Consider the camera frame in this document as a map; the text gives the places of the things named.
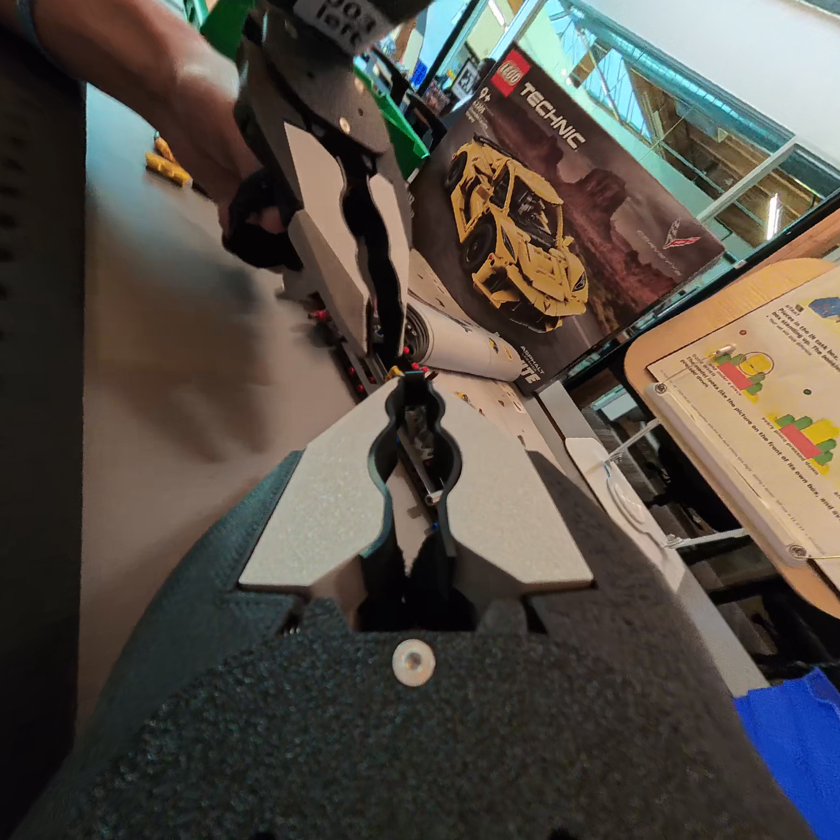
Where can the wooden board with instruction sheet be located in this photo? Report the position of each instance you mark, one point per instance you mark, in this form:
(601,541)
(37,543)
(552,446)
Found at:
(689,341)

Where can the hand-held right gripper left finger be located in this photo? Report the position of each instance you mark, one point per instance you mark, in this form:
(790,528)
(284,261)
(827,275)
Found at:
(315,518)

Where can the partly built lego chassis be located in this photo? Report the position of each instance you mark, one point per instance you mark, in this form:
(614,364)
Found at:
(354,371)

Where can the blue plastic bin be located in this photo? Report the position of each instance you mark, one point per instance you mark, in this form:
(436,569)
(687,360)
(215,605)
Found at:
(794,754)

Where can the person's left hand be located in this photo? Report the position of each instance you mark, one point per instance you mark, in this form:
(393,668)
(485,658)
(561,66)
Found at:
(197,118)

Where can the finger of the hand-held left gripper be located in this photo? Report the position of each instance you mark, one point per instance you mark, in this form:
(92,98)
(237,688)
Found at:
(397,236)
(321,229)

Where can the green plastic bin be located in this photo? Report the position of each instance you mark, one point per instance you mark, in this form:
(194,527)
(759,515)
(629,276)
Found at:
(400,138)

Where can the yellow lego connector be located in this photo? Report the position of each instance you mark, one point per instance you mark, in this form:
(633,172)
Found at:
(169,170)
(164,148)

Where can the person's left forearm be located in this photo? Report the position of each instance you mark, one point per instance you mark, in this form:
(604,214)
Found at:
(85,46)

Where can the lego set box yellow car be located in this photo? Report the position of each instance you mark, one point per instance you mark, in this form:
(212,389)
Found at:
(590,197)

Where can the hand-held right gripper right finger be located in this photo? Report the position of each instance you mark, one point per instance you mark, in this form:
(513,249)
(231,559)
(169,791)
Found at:
(518,518)

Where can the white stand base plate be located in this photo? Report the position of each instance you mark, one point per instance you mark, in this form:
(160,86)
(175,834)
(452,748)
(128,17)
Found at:
(617,485)

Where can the lego instruction booklet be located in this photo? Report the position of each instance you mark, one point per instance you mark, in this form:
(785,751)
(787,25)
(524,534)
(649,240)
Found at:
(459,341)

